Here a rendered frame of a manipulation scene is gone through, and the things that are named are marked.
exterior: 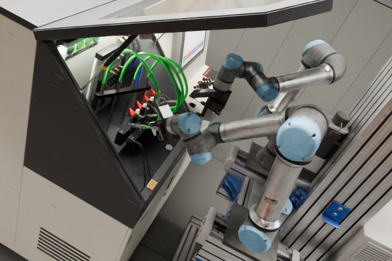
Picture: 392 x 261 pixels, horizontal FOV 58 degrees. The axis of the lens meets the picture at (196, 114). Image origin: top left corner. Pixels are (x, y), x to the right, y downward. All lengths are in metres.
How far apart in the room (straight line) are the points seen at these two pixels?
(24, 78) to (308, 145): 1.07
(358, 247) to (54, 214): 1.37
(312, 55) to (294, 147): 0.78
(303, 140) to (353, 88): 2.90
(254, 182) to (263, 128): 0.71
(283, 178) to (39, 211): 1.26
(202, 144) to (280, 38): 2.58
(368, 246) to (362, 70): 2.44
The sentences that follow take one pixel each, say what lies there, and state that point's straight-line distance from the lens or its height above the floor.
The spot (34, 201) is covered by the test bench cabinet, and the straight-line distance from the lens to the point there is 1.94.
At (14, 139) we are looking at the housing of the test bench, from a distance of 1.74.
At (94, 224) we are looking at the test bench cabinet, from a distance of 1.77.
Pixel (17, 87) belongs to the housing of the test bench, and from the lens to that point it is 1.57.
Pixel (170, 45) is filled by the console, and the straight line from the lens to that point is 1.91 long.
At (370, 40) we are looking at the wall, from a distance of 3.75.
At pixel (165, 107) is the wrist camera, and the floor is 1.34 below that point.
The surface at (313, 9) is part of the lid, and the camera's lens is 1.07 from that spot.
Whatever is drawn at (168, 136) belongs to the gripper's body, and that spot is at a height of 1.27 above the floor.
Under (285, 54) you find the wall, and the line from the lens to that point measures 3.76.
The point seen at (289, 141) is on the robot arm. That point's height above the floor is 1.61.
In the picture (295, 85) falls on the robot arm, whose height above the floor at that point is 1.55.
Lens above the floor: 2.14
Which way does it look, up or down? 34 degrees down
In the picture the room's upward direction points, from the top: 24 degrees clockwise
